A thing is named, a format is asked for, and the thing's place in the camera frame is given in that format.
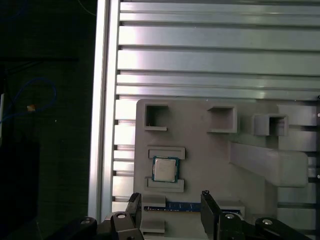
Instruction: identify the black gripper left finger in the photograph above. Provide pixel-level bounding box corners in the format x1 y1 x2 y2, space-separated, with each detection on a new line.
47 191 145 240

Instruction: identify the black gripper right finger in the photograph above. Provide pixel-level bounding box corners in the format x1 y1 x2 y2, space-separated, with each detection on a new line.
200 189 316 240

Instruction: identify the silver CPU green edge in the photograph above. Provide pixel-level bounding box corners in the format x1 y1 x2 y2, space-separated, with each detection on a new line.
151 156 180 184

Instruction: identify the blue RAM stick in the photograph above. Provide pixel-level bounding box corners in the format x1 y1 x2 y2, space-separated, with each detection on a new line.
144 202 203 212

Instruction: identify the grey parts rack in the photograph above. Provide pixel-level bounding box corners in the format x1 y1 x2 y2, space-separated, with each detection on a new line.
134 98 309 240

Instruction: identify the blue network cable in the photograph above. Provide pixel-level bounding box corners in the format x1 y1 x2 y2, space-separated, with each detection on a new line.
0 76 58 125

